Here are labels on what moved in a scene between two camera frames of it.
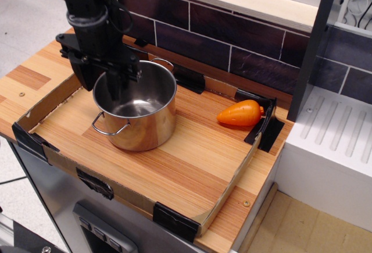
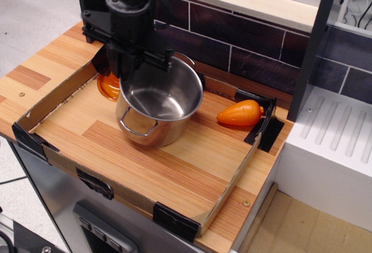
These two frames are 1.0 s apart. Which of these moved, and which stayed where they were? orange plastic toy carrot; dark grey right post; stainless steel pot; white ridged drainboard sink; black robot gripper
Moved: black robot gripper; stainless steel pot
Stayed: white ridged drainboard sink; orange plastic toy carrot; dark grey right post
